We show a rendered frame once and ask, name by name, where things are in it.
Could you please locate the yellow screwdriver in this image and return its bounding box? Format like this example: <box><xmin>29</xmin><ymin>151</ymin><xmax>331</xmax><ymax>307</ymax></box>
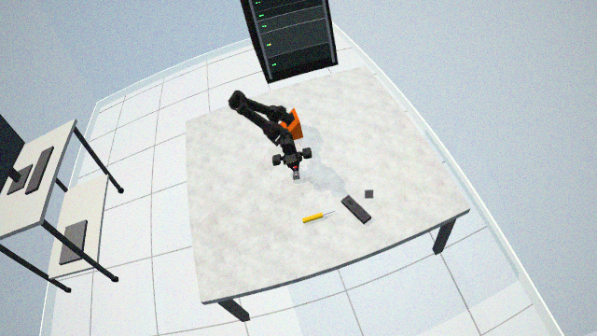
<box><xmin>302</xmin><ymin>210</ymin><xmax>335</xmax><ymax>224</ymax></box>

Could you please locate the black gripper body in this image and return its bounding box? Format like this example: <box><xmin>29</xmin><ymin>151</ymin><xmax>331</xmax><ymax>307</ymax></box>
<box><xmin>272</xmin><ymin>147</ymin><xmax>312</xmax><ymax>166</ymax></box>

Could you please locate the black flat bar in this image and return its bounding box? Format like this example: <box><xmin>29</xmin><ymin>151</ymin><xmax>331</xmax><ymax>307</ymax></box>
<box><xmin>341</xmin><ymin>194</ymin><xmax>371</xmax><ymax>224</ymax></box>

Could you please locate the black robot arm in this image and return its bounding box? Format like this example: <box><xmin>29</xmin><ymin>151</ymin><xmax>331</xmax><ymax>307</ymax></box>
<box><xmin>228</xmin><ymin>90</ymin><xmax>301</xmax><ymax>168</ymax></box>

